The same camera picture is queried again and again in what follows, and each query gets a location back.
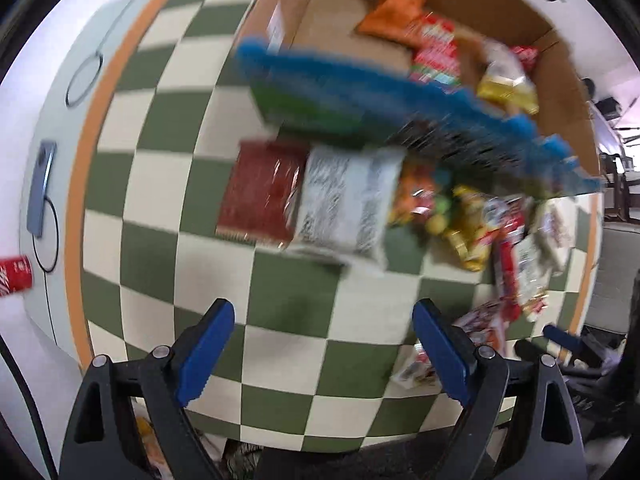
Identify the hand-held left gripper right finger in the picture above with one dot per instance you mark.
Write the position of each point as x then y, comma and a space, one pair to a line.
440, 347

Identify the cardboard box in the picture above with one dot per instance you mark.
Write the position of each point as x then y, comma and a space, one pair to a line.
340, 15

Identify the orange snack packet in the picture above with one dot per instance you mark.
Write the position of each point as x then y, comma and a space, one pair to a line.
392, 15

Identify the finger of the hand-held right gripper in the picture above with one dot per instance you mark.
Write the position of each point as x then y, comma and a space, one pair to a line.
530, 351
560, 335

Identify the blue smartphone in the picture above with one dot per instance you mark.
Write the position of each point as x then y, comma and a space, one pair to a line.
41, 190

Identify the small red snack packet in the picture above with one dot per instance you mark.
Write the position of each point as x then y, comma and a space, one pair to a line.
525, 55

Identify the green white checkered mat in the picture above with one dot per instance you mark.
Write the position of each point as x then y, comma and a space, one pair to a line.
165, 185

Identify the yellow snack packet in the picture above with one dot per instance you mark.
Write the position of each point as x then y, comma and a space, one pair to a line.
505, 87

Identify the white black-print snack packet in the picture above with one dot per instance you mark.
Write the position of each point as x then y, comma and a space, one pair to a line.
345, 200

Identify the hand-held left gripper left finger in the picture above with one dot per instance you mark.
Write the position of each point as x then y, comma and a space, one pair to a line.
210, 352

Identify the red soda can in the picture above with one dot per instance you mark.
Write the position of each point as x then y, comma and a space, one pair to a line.
15, 277

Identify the pile of assorted snacks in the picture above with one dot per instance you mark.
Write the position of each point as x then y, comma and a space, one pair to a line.
475, 230

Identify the red green snack packet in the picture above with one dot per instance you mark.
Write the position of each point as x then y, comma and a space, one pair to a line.
435, 45

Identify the dark red snack packet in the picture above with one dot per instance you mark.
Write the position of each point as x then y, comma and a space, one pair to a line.
260, 192

